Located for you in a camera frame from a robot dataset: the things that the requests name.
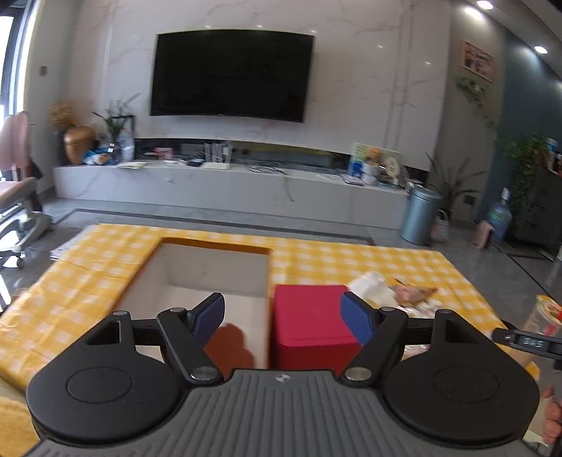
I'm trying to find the black tangled cables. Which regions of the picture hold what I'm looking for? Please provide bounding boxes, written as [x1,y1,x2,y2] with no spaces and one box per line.
[245,162,292,177]

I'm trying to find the red soft block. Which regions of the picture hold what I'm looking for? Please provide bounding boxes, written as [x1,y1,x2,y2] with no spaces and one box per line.
[273,284,363,377]

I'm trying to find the pink plastic stool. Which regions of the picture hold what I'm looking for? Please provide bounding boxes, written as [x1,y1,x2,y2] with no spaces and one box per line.
[475,219,497,250]

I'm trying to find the colourful printed board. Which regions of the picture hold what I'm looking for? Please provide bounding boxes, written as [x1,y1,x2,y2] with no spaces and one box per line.
[348,142,401,187]

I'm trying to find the blue water jug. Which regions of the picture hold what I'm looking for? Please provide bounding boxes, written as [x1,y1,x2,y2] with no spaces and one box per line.
[487,187,515,245]

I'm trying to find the brown snack wrapper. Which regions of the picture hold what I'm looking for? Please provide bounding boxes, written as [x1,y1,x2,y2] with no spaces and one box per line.
[390,278,439,305]

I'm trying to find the white storage box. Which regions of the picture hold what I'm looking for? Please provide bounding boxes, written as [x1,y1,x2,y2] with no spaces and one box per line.
[112,237,274,371]

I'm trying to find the pink office chair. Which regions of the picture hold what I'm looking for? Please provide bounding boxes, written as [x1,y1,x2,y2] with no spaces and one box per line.
[0,111,54,270]

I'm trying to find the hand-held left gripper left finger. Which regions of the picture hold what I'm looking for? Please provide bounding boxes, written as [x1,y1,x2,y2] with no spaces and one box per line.
[85,292,226,383]

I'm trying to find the potted long-leaf plant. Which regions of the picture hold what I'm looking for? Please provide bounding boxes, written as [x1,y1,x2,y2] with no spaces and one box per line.
[425,152,480,221]

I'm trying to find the grey metal trash can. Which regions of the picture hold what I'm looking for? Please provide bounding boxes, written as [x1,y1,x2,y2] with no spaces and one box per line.
[400,185,444,246]

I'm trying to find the white marble television cabinet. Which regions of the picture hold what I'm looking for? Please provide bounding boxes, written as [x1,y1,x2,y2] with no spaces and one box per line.
[52,157,412,232]

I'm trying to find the hanging green vine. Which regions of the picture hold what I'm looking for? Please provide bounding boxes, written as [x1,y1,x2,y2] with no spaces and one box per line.
[454,75,502,131]

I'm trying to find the clear acrylic holder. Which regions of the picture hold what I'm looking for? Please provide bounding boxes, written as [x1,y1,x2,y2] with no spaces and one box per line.
[203,141,233,170]

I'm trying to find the person's right hand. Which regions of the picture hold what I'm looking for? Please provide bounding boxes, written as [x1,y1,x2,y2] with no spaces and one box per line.
[542,387,562,446]

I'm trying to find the tall potted green plant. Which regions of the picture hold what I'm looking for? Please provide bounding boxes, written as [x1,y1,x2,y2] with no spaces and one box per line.
[504,134,550,230]

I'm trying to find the dried yellow flowers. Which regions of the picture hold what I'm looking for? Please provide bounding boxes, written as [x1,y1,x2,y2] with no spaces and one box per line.
[48,101,80,131]

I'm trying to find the white crumpled plastic bag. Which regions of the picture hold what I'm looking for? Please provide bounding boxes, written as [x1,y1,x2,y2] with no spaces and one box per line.
[347,271,398,309]

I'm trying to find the black wall television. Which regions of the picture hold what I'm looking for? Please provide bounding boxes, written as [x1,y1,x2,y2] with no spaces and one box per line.
[149,31,316,124]

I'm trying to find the pink striped bag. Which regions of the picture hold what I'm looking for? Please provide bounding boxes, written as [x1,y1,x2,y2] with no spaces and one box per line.
[432,210,451,243]

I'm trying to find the clear plastic bottle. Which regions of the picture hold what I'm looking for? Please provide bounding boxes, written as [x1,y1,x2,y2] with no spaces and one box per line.
[119,129,136,163]

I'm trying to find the framed wall picture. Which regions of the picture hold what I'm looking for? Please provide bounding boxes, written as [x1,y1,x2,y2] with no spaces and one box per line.
[459,39,495,84]

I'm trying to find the yellow checkered tablecloth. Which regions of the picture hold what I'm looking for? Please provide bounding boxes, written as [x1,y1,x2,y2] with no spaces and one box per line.
[0,223,542,457]

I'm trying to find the brown round vase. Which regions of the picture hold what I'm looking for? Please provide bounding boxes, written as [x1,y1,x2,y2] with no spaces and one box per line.
[62,125,97,166]

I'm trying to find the green plant in black stand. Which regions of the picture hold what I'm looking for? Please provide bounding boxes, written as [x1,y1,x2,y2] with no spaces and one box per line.
[92,94,142,145]

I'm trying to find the printed paper cup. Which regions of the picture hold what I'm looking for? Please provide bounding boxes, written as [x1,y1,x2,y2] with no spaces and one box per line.
[522,294,562,340]

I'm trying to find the blue snack bag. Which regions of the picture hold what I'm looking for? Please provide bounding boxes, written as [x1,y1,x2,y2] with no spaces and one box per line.
[83,149,117,167]

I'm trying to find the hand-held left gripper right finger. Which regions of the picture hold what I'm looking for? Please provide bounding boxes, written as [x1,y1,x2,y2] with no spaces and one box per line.
[340,290,484,383]

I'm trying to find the dark side cabinet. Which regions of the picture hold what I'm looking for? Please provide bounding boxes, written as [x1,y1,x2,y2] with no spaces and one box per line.
[526,166,562,261]

